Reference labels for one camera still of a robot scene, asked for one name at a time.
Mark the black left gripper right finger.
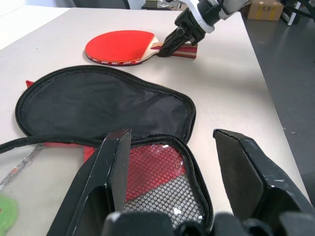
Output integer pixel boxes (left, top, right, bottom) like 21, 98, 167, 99
213, 129, 315, 223

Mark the red table tennis paddle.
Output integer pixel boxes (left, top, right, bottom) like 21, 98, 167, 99
84, 29, 198, 67

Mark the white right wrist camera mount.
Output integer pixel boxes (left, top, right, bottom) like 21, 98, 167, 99
184, 0, 215, 34

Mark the black paddle case with mesh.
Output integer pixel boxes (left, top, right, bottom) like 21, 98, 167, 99
0, 65, 215, 234

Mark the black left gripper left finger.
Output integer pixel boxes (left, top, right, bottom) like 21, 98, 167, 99
48, 128, 133, 236

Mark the green round object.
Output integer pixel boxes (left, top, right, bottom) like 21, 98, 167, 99
0, 193, 19, 233

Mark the aluminium frame with black legs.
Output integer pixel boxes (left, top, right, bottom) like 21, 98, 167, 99
280, 0, 315, 27

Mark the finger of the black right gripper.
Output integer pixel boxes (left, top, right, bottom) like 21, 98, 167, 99
157, 35, 194, 59
163, 26, 186, 49

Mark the brown cardboard box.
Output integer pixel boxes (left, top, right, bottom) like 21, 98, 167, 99
247, 0, 284, 22

